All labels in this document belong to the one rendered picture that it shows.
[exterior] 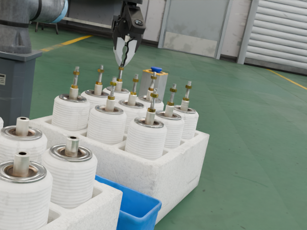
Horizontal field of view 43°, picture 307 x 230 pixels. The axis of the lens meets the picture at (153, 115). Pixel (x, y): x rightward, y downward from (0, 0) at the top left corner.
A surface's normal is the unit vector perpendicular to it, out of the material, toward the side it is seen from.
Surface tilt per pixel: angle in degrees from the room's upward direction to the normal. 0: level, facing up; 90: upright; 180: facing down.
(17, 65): 90
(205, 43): 90
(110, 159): 90
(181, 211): 0
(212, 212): 0
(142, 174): 90
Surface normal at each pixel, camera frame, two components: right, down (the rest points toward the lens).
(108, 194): 0.18, -0.95
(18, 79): 0.68, 0.31
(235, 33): -0.01, 0.25
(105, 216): 0.87, 0.28
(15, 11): 0.50, 0.31
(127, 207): -0.42, 0.12
